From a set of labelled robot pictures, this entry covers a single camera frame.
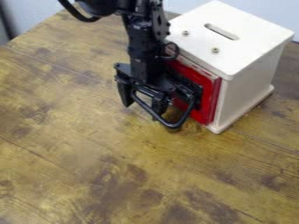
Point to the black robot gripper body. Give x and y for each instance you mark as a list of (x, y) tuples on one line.
[(145, 71)]

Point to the red wooden drawer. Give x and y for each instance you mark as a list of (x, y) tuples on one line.
[(195, 94)]

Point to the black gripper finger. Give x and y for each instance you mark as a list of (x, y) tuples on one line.
[(124, 88), (160, 104)]

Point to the white wooden cabinet box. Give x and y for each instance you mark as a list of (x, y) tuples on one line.
[(235, 46)]

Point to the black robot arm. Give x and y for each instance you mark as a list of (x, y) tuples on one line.
[(146, 26)]

